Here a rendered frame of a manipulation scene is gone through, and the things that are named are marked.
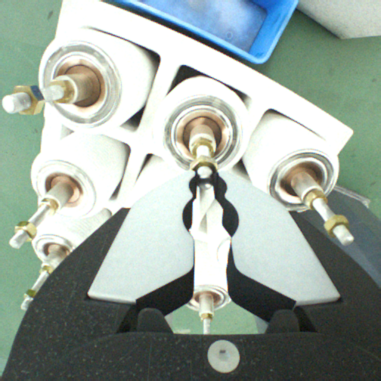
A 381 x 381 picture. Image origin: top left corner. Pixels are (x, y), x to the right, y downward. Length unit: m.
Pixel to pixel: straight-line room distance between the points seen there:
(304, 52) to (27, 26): 0.53
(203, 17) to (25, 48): 0.35
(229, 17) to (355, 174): 0.46
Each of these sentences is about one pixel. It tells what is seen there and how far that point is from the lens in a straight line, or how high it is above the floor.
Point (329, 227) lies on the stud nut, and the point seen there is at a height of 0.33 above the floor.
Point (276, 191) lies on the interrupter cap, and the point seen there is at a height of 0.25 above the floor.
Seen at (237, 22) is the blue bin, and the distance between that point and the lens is 0.46.
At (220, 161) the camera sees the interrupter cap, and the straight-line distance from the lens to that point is 0.22.
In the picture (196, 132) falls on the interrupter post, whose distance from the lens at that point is 0.18.
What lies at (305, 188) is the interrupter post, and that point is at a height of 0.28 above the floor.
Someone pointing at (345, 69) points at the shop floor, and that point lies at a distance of 0.54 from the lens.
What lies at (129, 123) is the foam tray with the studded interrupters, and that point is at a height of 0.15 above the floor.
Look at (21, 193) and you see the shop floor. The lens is 0.72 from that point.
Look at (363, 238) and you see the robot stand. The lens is 0.48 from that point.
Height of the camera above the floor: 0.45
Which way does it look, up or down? 58 degrees down
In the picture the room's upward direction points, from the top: 178 degrees counter-clockwise
